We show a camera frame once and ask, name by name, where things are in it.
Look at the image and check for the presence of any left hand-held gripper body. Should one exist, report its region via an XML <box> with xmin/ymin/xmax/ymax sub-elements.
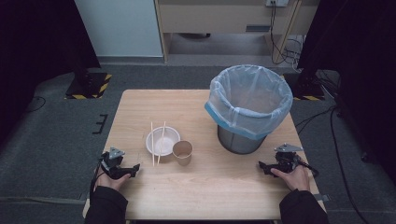
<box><xmin>99</xmin><ymin>147</ymin><xmax>126</xmax><ymax>180</ymax></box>

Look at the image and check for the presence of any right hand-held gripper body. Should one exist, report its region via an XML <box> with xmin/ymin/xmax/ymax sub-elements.
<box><xmin>274</xmin><ymin>143</ymin><xmax>308</xmax><ymax>174</ymax></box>

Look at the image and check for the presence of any person's left hand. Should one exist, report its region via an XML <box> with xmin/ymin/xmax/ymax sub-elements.
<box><xmin>93</xmin><ymin>167</ymin><xmax>132</xmax><ymax>191</ymax></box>

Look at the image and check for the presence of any person's right hand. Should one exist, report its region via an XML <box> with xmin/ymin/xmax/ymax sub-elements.
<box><xmin>270</xmin><ymin>163</ymin><xmax>312</xmax><ymax>191</ymax></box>

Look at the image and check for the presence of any wooden chopstick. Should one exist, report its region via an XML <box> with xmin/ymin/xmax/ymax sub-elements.
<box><xmin>150</xmin><ymin>121</ymin><xmax>156</xmax><ymax>167</ymax></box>
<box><xmin>156</xmin><ymin>120</ymin><xmax>167</xmax><ymax>165</ymax></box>

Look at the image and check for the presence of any black mesh trash bin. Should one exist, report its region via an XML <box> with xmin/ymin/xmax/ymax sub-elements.
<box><xmin>217</xmin><ymin>124</ymin><xmax>268</xmax><ymax>155</ymax></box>

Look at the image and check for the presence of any white disposable bowl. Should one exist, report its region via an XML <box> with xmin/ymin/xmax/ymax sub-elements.
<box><xmin>145</xmin><ymin>126</ymin><xmax>181</xmax><ymax>157</ymax></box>

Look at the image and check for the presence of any brown paper cup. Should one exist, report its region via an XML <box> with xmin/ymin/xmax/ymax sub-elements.
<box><xmin>172</xmin><ymin>140</ymin><xmax>194</xmax><ymax>167</ymax></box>

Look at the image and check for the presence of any clear blue-edged bin liner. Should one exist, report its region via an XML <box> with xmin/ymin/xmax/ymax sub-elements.
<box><xmin>204</xmin><ymin>63</ymin><xmax>294</xmax><ymax>141</ymax></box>

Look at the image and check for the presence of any black striped stand base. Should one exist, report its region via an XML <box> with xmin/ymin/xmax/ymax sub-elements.
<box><xmin>280</xmin><ymin>72</ymin><xmax>327</xmax><ymax>102</ymax></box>
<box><xmin>64</xmin><ymin>72</ymin><xmax>113</xmax><ymax>101</ymax></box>

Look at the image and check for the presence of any black curtain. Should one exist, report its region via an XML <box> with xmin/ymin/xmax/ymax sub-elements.
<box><xmin>296</xmin><ymin>0</ymin><xmax>396</xmax><ymax>188</ymax></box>
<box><xmin>0</xmin><ymin>0</ymin><xmax>102</xmax><ymax>147</ymax></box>

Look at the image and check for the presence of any left hand-held gripper cable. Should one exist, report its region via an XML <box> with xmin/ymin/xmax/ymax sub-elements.
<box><xmin>89</xmin><ymin>160</ymin><xmax>106</xmax><ymax>200</ymax></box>

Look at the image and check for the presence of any hand-held gripper cable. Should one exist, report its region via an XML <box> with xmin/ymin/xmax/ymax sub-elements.
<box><xmin>298</xmin><ymin>158</ymin><xmax>319</xmax><ymax>178</ymax></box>
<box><xmin>89</xmin><ymin>160</ymin><xmax>106</xmax><ymax>200</ymax></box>

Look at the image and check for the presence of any right hand-held gripper cable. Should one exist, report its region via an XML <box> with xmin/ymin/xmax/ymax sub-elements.
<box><xmin>298</xmin><ymin>158</ymin><xmax>319</xmax><ymax>178</ymax></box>

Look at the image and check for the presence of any black floor cable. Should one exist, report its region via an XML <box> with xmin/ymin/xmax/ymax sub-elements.
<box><xmin>294</xmin><ymin>105</ymin><xmax>372</xmax><ymax>224</ymax></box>
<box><xmin>25</xmin><ymin>95</ymin><xmax>48</xmax><ymax>114</ymax></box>

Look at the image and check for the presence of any black cable bundle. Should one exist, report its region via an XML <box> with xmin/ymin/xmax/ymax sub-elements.
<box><xmin>269</xmin><ymin>1</ymin><xmax>305</xmax><ymax>67</ymax></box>

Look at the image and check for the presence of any white wall socket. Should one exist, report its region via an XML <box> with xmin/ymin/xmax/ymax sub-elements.
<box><xmin>265</xmin><ymin>0</ymin><xmax>290</xmax><ymax>8</ymax></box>

